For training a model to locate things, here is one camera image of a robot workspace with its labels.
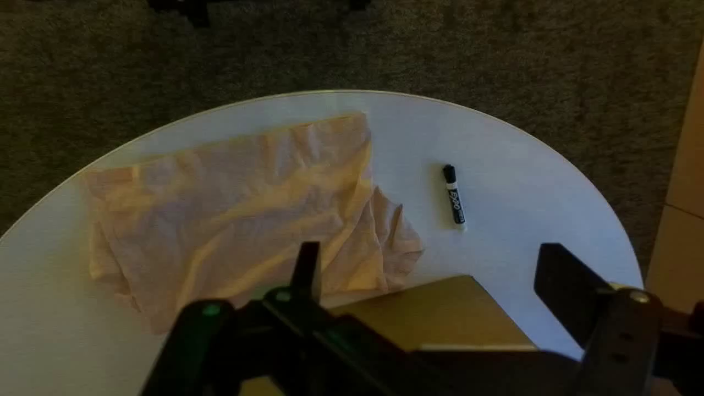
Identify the black dry erase marker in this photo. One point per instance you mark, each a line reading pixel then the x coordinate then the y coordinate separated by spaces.
pixel 454 196

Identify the brown cardboard box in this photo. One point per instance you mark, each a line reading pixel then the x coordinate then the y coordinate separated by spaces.
pixel 442 311

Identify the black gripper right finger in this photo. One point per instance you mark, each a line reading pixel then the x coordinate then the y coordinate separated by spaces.
pixel 624 338

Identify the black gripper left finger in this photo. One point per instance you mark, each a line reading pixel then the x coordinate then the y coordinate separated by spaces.
pixel 220 352

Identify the peach cloth towel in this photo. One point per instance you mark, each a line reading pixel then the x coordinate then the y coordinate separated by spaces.
pixel 220 205

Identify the black stand foot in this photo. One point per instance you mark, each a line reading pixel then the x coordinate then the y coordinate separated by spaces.
pixel 184 9

